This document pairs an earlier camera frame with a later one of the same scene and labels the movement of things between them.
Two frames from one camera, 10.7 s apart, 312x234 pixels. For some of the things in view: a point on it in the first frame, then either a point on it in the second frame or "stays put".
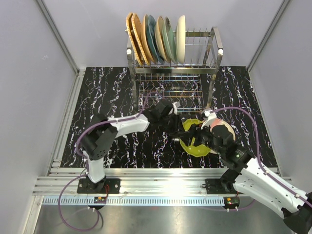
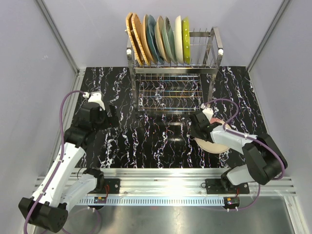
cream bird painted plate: [147, 49] stays put
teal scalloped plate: [153, 46] stays put
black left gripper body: [171, 123] → [102, 124]
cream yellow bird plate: [160, 38] stays put
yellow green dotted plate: [198, 150] → [185, 40]
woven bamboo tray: [136, 26] stays put
